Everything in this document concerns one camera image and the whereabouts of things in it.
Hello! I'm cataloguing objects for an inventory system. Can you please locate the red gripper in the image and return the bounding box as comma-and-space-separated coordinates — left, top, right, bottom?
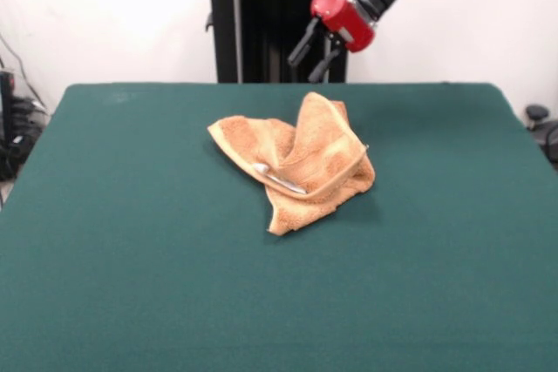
288, 0, 377, 84

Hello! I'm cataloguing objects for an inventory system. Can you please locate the orange terry towel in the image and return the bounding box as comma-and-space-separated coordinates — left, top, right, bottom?
207, 91, 376, 237

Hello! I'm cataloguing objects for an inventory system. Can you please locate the black office chair base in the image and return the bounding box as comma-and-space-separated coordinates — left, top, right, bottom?
525, 104, 558, 156

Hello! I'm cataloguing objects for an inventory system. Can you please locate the dark green table cloth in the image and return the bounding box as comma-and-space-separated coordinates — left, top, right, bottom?
0, 82, 558, 372

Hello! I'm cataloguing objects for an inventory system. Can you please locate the black electronics box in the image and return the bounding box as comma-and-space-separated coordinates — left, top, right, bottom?
0, 70, 17, 142

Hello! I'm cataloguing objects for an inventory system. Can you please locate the black bag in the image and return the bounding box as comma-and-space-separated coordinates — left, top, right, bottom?
0, 132, 37, 182

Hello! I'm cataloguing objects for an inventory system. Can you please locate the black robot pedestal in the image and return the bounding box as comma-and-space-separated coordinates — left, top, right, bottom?
191, 0, 363, 85

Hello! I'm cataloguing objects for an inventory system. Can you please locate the grey cable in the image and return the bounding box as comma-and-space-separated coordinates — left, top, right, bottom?
0, 34, 49, 116

